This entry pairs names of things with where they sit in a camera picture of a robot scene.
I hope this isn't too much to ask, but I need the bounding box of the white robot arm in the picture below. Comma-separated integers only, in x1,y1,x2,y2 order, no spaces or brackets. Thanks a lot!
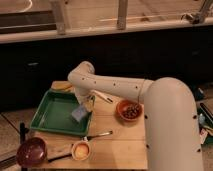
68,61,204,171

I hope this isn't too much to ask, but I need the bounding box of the dark red bowl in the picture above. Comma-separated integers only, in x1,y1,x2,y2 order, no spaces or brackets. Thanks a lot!
16,137,47,168

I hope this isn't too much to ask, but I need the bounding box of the wooden folding table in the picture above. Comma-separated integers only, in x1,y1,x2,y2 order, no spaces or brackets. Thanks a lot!
33,80,149,171

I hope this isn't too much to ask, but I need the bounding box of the orange bowl with food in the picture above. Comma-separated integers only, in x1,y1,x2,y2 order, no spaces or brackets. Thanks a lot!
116,99,143,122

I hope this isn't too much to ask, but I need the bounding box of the black handled utensil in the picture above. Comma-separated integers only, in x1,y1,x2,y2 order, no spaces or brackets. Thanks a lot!
47,153,72,163

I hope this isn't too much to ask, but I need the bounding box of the green plastic tray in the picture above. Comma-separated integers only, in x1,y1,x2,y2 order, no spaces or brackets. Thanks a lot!
30,90,92,137

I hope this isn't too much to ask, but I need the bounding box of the yellow banana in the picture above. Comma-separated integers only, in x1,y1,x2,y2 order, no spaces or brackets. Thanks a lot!
51,81,72,92

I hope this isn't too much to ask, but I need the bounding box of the blue sponge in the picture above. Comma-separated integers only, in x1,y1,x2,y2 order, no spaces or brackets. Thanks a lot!
71,105,88,122

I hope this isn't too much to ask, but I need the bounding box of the silver spoon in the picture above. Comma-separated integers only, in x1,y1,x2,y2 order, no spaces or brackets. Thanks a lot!
81,131,113,141

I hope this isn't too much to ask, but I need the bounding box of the small orange cup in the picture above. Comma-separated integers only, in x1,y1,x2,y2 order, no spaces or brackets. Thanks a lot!
71,141,90,161

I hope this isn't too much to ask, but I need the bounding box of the green crate with items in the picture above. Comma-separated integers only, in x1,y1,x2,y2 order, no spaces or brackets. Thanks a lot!
197,103,213,145

